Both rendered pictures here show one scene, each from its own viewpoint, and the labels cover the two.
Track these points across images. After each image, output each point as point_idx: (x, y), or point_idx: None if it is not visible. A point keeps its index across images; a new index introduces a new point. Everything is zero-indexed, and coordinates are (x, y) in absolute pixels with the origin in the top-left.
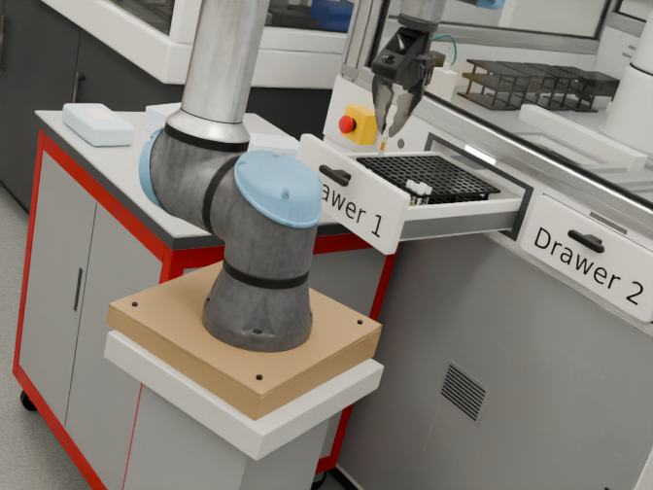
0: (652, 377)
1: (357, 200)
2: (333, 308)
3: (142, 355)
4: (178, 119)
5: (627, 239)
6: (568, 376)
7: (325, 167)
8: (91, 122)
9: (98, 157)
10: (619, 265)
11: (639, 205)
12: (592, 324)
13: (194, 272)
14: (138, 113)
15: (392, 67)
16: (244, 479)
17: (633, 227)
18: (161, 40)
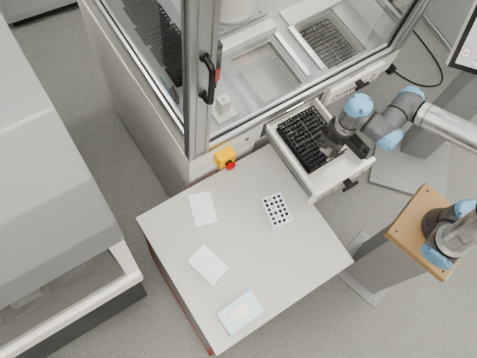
0: (373, 82)
1: (351, 177)
2: (420, 199)
3: (454, 267)
4: (465, 251)
5: (366, 70)
6: (342, 106)
7: (347, 189)
8: (258, 314)
9: (276, 307)
10: (366, 77)
11: (370, 60)
12: (351, 92)
13: (411, 250)
14: (183, 293)
15: (369, 150)
16: None
17: (368, 66)
18: (130, 280)
